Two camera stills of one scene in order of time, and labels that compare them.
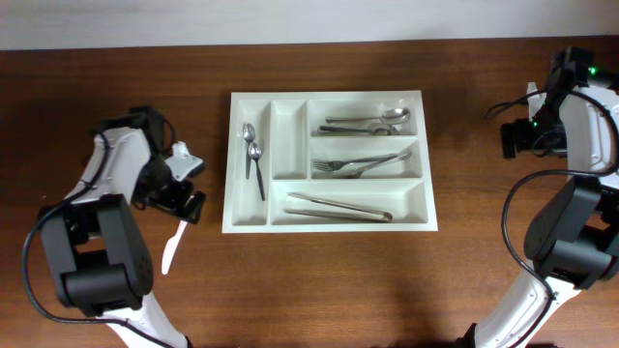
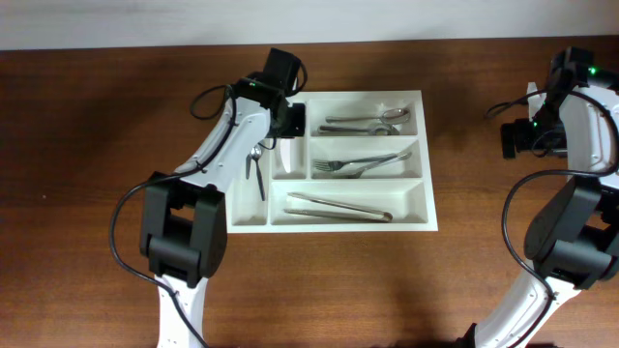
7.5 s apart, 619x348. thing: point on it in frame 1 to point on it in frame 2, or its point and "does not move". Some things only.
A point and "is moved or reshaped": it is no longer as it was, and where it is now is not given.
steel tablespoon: (394, 116) does not move
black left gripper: (173, 204) to (299, 123)
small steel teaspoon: (255, 152) does not move
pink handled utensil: (171, 246) is moved or reshaped
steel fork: (358, 174) to (333, 165)
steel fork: (333, 165) does not move
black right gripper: (523, 139) does not move
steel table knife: (344, 216) does not move
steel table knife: (344, 204) does not move
